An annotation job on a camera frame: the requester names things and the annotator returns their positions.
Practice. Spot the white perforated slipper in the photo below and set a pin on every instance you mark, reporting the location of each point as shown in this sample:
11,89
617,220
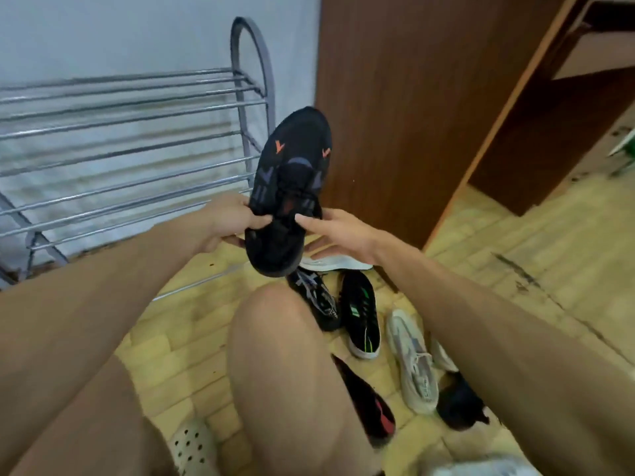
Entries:
193,448

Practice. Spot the person's left leg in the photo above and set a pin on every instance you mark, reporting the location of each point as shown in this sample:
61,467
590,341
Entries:
99,426

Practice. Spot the person's left thumb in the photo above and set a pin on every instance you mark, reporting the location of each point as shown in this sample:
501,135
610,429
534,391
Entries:
258,221

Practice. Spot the black sneaker with grey laces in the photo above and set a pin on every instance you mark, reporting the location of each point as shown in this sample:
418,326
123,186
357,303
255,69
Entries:
317,299

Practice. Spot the dark navy shoe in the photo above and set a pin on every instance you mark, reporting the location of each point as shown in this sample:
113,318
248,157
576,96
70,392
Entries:
459,404

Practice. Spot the brown wooden door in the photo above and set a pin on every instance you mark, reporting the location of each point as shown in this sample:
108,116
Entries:
411,104

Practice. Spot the person's left hand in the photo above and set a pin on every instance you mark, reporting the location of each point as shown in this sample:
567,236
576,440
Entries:
225,218

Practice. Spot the black sneaker with orange marks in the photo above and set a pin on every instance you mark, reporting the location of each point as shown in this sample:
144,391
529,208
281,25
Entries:
287,193

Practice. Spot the dark brown wooden cabinet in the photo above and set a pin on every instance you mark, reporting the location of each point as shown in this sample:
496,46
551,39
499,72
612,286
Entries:
540,138

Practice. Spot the person's right leg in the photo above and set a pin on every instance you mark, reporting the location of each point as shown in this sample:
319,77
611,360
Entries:
287,381

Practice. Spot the white shoe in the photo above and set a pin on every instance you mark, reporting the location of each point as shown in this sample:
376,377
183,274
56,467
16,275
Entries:
337,264

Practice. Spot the person's right thumb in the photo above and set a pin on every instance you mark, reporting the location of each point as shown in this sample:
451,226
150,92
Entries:
312,222

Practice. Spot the person's left forearm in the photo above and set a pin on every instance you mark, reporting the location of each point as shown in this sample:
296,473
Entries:
99,302

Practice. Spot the grey metal shoe rack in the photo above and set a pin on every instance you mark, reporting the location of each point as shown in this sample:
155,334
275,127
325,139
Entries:
134,138

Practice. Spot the person's right hand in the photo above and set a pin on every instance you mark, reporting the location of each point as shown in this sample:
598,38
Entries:
350,235

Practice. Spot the black shoe with red mark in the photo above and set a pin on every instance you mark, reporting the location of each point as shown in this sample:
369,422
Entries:
372,406

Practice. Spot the white grey knit sneaker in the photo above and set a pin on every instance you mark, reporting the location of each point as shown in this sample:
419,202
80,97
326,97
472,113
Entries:
441,356
414,366

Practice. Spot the green white object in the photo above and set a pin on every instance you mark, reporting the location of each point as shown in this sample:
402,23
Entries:
626,151

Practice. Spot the person's right forearm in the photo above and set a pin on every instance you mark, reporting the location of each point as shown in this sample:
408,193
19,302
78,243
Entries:
521,351

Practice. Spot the person's leg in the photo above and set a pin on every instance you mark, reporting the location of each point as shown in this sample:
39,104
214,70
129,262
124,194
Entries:
287,381
99,426

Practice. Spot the black sneaker with green stripes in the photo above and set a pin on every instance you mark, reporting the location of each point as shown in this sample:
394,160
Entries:
360,317

